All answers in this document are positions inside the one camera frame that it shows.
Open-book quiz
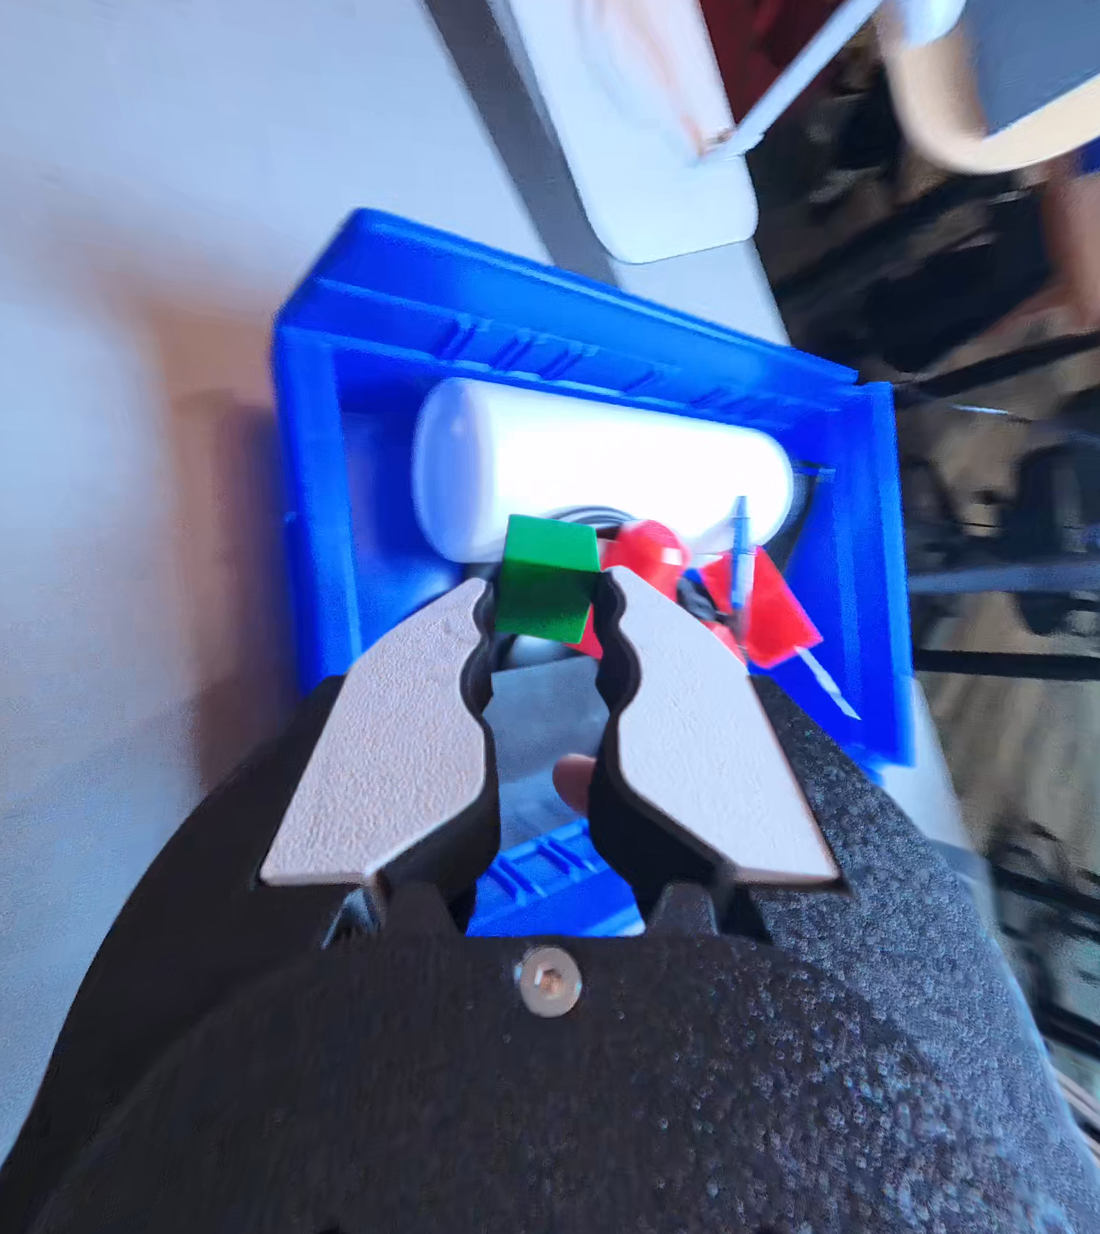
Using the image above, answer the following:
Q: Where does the red dome cap block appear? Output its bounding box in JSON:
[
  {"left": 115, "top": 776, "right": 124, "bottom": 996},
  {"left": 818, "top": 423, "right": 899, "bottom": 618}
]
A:
[{"left": 602, "top": 520, "right": 692, "bottom": 601}]

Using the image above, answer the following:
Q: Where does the thin wire with white tip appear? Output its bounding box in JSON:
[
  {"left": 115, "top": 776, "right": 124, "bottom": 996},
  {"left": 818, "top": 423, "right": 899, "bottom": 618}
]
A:
[{"left": 797, "top": 648, "right": 862, "bottom": 722}]

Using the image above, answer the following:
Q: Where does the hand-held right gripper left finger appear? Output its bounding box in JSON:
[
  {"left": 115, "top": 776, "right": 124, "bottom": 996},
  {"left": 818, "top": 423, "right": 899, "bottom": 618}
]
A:
[{"left": 258, "top": 576, "right": 501, "bottom": 932}]

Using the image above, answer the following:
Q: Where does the small green block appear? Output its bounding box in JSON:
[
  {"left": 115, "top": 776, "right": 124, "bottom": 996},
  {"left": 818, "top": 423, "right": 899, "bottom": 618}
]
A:
[{"left": 493, "top": 515, "right": 602, "bottom": 642}]

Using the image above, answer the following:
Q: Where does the black board book stand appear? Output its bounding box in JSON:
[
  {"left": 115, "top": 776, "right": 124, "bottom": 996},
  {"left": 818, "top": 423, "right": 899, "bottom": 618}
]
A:
[{"left": 486, "top": 0, "right": 1100, "bottom": 263}]

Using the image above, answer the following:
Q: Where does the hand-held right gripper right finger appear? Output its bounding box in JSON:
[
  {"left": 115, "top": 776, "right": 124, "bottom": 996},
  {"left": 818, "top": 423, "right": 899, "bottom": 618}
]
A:
[{"left": 588, "top": 567, "right": 842, "bottom": 932}]

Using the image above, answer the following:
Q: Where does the black light stand pole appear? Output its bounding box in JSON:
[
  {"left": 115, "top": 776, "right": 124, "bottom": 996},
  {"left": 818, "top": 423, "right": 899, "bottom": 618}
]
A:
[{"left": 908, "top": 549, "right": 1100, "bottom": 604}]

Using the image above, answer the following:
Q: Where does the blue gel pen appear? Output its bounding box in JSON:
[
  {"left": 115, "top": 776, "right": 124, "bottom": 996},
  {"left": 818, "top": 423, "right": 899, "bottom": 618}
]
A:
[{"left": 727, "top": 496, "right": 755, "bottom": 615}]

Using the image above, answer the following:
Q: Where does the red plastic block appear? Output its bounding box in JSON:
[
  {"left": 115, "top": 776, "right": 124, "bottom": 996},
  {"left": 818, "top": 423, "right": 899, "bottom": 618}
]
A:
[{"left": 698, "top": 554, "right": 823, "bottom": 668}]

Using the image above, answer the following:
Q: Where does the white cylinder roll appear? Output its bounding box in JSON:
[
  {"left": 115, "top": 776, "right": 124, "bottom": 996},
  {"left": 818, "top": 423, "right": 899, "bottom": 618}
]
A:
[{"left": 411, "top": 378, "right": 795, "bottom": 563}]

